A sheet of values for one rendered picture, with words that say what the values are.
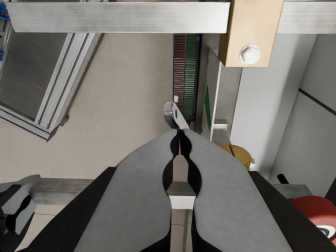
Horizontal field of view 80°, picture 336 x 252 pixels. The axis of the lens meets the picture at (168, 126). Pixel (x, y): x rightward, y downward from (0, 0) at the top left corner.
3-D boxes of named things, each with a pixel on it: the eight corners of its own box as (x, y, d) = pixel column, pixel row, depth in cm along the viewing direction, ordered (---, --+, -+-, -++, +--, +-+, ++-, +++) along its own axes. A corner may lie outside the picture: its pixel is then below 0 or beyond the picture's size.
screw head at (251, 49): (238, 63, 23) (240, 66, 22) (241, 44, 22) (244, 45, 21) (256, 64, 23) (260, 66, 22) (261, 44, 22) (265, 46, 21)
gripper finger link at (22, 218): (13, 175, 36) (-33, 222, 28) (46, 176, 36) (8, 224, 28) (20, 188, 38) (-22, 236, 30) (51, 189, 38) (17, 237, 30)
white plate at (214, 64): (196, 164, 48) (201, 198, 39) (207, 48, 35) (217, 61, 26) (199, 164, 48) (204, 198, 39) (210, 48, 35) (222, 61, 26)
